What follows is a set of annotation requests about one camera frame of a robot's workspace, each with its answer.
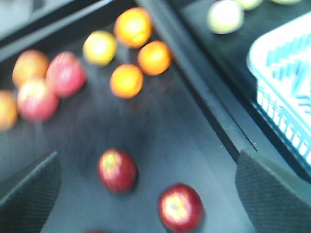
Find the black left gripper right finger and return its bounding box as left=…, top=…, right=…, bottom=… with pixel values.
left=235, top=150, right=311, bottom=233

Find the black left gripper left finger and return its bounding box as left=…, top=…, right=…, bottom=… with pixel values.
left=0, top=152, right=61, bottom=233

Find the light blue plastic basket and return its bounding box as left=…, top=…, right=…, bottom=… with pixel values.
left=247, top=12, right=311, bottom=171

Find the orange behind red apples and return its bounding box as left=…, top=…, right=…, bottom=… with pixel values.
left=12, top=50, right=50, bottom=88

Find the dark red apple front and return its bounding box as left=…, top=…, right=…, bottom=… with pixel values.
left=157, top=183, right=204, bottom=233

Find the dark red apple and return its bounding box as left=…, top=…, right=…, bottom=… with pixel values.
left=98, top=148, right=138, bottom=194
left=157, top=183, right=204, bottom=233

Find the dark red apple middle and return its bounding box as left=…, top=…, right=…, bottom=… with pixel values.
left=98, top=148, right=138, bottom=194

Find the small orange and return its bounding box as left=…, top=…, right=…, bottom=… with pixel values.
left=0, top=89, right=18, bottom=132
left=110, top=64, right=144, bottom=99
left=138, top=40, right=173, bottom=76

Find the black wood display table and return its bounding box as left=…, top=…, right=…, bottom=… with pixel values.
left=0, top=0, right=258, bottom=233

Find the light red apple left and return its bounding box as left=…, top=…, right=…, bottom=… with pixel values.
left=17, top=78, right=60, bottom=122

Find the light red apple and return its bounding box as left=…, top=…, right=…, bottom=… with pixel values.
left=17, top=78, right=60, bottom=122
left=46, top=51, right=86, bottom=98

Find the light red apple right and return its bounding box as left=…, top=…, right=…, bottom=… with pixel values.
left=46, top=51, right=86, bottom=98

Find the black right display table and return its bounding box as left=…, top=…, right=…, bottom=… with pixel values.
left=170, top=0, right=311, bottom=181

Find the small orange front left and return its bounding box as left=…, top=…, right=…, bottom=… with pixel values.
left=110, top=64, right=144, bottom=99

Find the yellow orange fruit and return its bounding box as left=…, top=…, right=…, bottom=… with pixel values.
left=83, top=30, right=118, bottom=66

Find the small orange front right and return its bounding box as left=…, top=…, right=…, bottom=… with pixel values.
left=138, top=40, right=173, bottom=76

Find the large orange with nub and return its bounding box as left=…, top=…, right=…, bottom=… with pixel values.
left=114, top=7, right=153, bottom=49

